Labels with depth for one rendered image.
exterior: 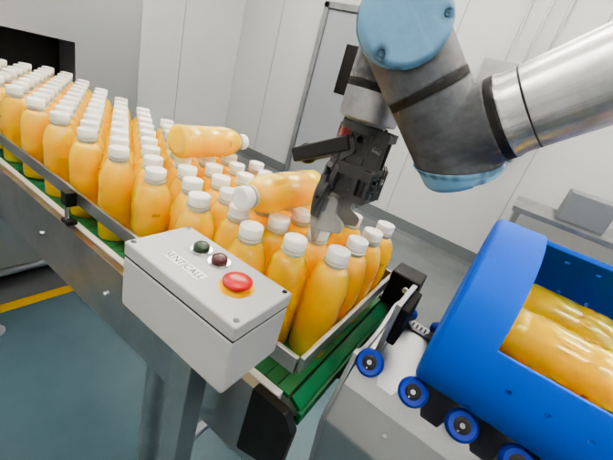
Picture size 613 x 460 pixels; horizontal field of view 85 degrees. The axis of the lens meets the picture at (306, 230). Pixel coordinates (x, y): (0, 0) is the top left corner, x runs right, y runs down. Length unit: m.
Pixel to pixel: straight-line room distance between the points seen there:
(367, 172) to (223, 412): 0.47
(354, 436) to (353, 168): 0.43
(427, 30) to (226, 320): 0.34
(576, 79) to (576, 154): 3.57
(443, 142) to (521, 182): 3.56
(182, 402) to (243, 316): 0.23
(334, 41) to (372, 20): 4.29
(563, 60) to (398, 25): 0.15
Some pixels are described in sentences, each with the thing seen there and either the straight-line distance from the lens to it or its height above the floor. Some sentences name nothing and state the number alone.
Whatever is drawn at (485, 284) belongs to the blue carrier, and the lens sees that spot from 0.47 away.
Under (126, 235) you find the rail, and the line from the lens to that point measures 0.76.
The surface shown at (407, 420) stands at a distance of 0.61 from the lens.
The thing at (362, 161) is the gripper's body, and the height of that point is 1.25.
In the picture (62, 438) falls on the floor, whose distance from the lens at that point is 1.63.
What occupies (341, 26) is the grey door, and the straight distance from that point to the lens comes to 4.67.
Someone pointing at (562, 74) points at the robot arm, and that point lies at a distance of 0.38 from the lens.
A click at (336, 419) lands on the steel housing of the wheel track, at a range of 0.65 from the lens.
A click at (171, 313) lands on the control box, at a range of 0.44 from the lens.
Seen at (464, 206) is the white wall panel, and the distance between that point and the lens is 4.03.
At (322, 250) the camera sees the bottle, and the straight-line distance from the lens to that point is 0.60.
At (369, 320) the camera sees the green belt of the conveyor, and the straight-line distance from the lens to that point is 0.80.
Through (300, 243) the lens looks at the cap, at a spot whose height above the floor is 1.11.
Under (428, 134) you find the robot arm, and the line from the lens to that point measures 0.40.
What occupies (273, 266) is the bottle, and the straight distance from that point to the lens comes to 0.55.
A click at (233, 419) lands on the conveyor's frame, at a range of 0.66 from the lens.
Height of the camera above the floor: 1.34
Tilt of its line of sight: 24 degrees down
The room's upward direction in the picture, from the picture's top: 17 degrees clockwise
